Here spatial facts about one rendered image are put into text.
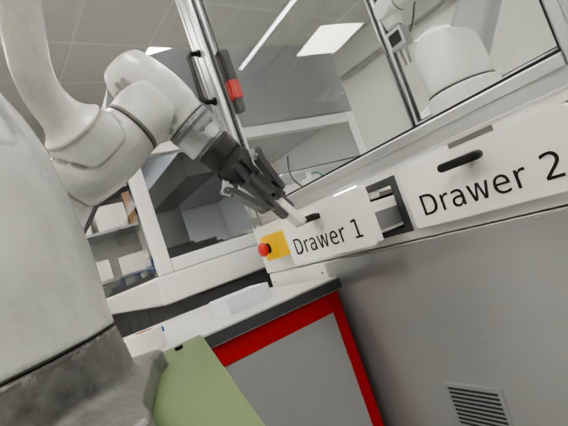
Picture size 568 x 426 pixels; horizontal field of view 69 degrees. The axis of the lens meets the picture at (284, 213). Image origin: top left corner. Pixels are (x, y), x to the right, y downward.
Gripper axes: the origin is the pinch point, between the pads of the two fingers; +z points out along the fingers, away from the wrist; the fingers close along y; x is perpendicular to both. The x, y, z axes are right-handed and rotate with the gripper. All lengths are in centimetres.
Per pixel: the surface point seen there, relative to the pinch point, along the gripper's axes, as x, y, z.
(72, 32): 226, 126, -140
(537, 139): -41.3, 9.7, 10.8
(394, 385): 6.5, -12.1, 45.2
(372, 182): -8.6, 13.3, 8.7
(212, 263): 80, 8, 10
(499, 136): -36.9, 11.0, 8.9
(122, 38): 234, 157, -119
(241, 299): 21.3, -13.7, 8.2
